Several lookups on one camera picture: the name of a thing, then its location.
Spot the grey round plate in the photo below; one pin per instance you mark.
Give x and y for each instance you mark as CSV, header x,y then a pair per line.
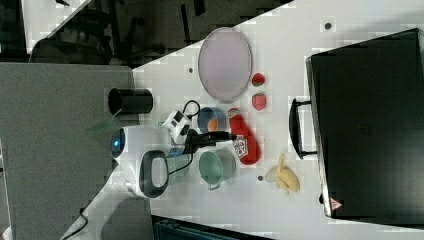
x,y
225,64

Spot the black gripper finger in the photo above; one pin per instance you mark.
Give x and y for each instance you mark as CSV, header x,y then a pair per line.
x,y
222,136

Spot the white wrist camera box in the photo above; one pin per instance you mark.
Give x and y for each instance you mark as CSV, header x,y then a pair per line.
x,y
178,126

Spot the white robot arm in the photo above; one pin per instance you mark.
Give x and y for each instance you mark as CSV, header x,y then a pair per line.
x,y
142,155

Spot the red ketchup bottle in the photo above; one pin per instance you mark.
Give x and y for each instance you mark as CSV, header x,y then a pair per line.
x,y
246,146

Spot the green mug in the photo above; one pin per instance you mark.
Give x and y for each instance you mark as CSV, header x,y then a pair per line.
x,y
216,167

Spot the orange fruit in bowl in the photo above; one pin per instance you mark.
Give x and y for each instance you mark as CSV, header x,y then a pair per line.
x,y
212,125

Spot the dark red strawberry toy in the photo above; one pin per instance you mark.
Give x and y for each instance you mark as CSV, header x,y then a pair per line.
x,y
258,79

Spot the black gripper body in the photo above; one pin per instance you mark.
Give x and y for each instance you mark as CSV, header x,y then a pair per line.
x,y
195,141

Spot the large black utensil pot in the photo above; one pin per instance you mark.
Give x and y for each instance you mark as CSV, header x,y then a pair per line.
x,y
130,101

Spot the pink strawberry toy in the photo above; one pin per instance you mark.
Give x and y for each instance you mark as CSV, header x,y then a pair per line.
x,y
259,101

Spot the black silver toaster oven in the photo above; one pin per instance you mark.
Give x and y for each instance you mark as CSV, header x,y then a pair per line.
x,y
367,109

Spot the blue bowl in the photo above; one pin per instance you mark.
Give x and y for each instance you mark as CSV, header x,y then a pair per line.
x,y
208,113

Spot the peeled banana toy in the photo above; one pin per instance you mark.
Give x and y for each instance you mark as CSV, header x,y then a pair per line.
x,y
283,176

